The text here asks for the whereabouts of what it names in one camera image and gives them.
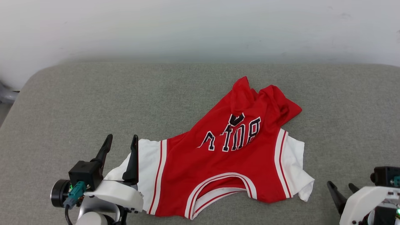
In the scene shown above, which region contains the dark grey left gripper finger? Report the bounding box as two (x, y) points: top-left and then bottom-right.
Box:
(122, 135), (139, 185)
(90, 134), (113, 180)

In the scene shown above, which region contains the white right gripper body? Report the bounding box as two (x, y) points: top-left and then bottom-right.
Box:
(340, 186), (400, 225)

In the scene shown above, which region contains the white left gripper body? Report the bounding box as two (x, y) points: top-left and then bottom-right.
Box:
(84, 180), (144, 214)

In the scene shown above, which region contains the red and white jersey shirt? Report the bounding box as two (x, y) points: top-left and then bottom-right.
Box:
(104, 76), (315, 220)

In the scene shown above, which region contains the grey fabric sofa cushion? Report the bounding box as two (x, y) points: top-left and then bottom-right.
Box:
(0, 61), (400, 225)

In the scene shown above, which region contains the grey rounded metal leg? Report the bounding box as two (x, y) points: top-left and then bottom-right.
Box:
(0, 81), (20, 105)

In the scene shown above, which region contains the teal left camera connector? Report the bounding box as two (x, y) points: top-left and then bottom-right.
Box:
(63, 181), (87, 209)

